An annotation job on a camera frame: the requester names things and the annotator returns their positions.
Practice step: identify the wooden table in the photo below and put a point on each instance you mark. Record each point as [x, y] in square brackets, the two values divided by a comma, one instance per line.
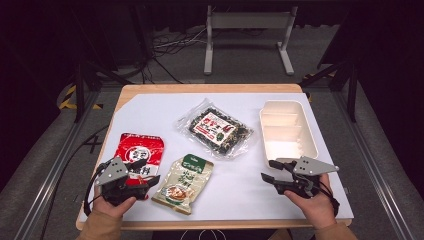
[213, 88]

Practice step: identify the aluminium rail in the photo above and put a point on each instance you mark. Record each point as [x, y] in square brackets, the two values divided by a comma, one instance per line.
[373, 173]
[53, 173]

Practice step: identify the white table mat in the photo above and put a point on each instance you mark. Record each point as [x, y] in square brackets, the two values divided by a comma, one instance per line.
[240, 186]

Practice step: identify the clear bag of dried seaweed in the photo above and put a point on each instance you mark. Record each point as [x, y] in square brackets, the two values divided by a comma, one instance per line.
[215, 128]

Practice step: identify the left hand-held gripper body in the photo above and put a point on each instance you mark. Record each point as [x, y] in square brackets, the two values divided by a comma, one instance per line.
[111, 171]

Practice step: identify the black metal stand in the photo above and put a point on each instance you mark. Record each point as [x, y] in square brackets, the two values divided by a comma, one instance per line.
[79, 90]
[351, 93]

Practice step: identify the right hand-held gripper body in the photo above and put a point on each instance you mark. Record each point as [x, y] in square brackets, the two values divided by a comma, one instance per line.
[308, 166]

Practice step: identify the person's right hand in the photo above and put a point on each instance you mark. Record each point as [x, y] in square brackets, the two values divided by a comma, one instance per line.
[315, 208]

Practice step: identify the person's left hand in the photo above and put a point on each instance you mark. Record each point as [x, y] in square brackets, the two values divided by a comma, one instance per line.
[111, 208]

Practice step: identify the red seasoning packet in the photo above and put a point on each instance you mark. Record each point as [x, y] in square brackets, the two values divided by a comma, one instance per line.
[141, 150]

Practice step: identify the white divided plastic container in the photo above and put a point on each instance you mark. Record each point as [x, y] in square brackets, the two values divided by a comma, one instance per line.
[286, 133]

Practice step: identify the white metal stand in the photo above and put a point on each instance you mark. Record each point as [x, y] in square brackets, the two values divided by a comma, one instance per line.
[250, 20]

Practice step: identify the beige green-topped seasoning packet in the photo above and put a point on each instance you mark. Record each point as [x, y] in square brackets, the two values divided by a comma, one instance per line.
[185, 181]

